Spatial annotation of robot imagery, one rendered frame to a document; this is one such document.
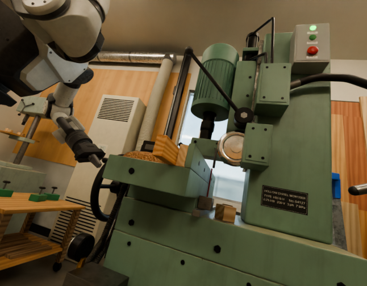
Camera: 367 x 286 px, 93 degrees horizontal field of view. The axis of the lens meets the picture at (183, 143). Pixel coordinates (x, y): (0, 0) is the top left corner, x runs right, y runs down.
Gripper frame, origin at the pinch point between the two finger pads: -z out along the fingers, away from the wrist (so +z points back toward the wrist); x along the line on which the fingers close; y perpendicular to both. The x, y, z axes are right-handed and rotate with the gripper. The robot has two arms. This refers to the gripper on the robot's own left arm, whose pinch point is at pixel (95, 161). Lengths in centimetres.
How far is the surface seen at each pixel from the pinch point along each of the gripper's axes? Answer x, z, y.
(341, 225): -86, -104, 27
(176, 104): -143, 70, 23
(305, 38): -22, -36, 78
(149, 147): -5.7, -15.5, 18.8
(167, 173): 15.5, -36.5, 27.2
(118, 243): 13.6, -34.8, 0.8
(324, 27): -24, -38, 84
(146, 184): 17.4, -34.4, 22.5
